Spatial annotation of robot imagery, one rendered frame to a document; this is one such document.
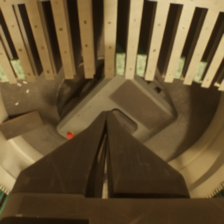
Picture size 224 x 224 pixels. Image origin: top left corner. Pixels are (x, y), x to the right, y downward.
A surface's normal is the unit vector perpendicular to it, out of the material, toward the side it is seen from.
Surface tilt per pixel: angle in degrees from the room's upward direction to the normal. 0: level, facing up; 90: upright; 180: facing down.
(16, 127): 25
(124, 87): 0
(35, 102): 0
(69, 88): 0
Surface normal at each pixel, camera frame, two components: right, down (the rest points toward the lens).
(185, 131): 0.00, 0.58
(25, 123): 0.40, 0.47
